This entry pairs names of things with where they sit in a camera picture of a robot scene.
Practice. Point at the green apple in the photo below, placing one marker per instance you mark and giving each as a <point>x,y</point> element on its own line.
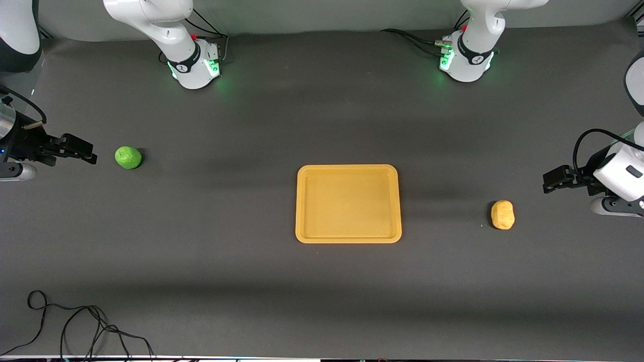
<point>128,157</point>

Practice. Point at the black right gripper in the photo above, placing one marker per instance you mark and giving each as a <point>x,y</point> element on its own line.
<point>31,142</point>

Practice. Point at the yellow-brown potato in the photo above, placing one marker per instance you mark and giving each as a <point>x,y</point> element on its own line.
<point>502,215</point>

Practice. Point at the yellow rectangular plastic tray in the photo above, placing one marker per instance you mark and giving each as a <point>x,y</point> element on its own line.
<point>347,203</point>

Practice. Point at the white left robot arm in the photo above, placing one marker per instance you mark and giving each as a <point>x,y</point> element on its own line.
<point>478,30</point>

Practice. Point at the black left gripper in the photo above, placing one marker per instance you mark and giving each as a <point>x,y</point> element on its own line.
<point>582,177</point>

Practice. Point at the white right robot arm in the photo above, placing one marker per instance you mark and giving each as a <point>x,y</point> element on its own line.
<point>166,25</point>

